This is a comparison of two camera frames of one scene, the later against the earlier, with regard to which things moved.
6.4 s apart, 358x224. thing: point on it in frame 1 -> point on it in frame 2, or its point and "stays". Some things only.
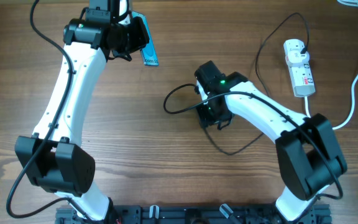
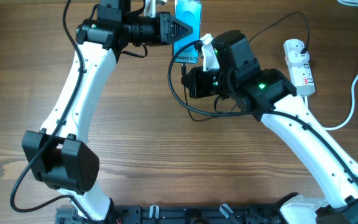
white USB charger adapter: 293,48 stays
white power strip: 302,79 stays
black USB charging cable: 260,81 -> 304,51
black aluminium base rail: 199,214 stays
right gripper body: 206,117 -> 191,83
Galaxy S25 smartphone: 148,52 -> 189,12
